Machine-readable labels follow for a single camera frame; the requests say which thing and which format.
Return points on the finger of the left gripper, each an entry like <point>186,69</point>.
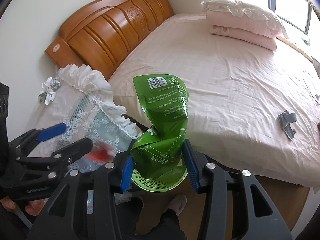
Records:
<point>73,152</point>
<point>51,132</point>

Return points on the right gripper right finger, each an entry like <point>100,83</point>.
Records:
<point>255,216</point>

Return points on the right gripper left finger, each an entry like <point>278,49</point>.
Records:
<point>84,203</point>

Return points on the red wrapper piece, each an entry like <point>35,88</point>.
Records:
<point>102,152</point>

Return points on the green wrapper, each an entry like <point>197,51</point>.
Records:
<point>158,151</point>

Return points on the crumpled silver paper trash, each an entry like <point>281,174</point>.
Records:
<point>49,88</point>

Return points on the green mesh trash bin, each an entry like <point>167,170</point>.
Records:
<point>164,183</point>

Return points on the pink slipper foot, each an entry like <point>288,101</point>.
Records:
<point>177,204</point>

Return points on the bed with pink sheet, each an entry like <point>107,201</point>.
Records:
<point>236,92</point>

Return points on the grey clip on bed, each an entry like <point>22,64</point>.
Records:
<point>285,120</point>

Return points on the wooden headboard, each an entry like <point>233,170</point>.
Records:
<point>103,33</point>

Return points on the folded pink quilt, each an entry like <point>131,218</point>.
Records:
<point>242,33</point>

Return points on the white frilled pillow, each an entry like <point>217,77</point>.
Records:
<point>245,7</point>

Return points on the dark framed window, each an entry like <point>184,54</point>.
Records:
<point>297,13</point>

